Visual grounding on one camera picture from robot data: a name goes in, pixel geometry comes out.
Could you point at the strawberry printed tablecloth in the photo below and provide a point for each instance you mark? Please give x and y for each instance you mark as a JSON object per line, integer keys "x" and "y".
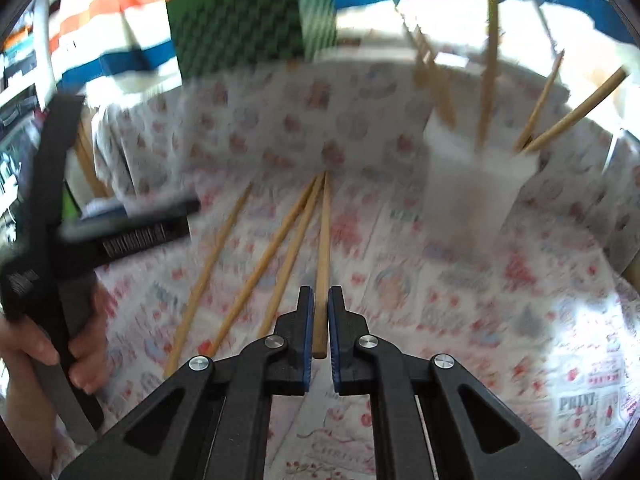
{"x": 450, "y": 335}

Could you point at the wooden frame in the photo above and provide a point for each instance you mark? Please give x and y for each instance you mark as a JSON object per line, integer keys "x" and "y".
{"x": 92, "y": 165}

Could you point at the bear printed cloth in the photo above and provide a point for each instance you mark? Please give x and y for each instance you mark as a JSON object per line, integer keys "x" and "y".
{"x": 300, "y": 110}

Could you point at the translucent plastic cup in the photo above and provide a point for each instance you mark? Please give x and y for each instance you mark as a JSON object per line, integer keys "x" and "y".
{"x": 475, "y": 195}

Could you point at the green checkered box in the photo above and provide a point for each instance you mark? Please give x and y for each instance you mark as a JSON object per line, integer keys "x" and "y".
{"x": 235, "y": 20}

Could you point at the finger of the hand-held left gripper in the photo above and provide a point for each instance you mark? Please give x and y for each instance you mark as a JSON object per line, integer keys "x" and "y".
{"x": 57, "y": 150}
{"x": 135, "y": 240}

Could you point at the person's left forearm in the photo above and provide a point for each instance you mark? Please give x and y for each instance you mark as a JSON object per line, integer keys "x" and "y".
{"x": 20, "y": 410}

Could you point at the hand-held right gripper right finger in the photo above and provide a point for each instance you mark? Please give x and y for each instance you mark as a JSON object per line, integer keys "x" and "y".
{"x": 336, "y": 350}

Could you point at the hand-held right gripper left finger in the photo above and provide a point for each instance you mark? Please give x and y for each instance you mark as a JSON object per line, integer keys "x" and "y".
{"x": 306, "y": 350}

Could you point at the thick wooden chopstick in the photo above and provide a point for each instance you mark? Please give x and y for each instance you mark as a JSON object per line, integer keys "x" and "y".
{"x": 487, "y": 85}

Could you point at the person's left hand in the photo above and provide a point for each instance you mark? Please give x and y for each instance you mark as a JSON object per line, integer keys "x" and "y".
{"x": 92, "y": 350}

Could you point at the striped curtain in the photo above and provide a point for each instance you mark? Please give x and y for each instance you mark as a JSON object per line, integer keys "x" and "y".
{"x": 100, "y": 10}

